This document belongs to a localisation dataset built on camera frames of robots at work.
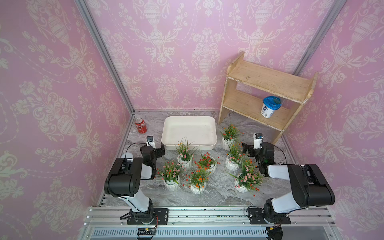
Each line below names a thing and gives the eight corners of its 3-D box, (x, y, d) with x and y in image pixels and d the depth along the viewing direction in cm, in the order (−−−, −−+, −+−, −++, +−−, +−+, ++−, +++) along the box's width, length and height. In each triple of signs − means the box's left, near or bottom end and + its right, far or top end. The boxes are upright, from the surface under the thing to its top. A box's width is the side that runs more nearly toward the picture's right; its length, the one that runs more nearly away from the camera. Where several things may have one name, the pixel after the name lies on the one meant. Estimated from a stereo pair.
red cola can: (138, 134, 109) (133, 124, 100) (140, 128, 113) (135, 117, 104) (146, 134, 109) (141, 124, 100) (147, 128, 113) (143, 117, 104)
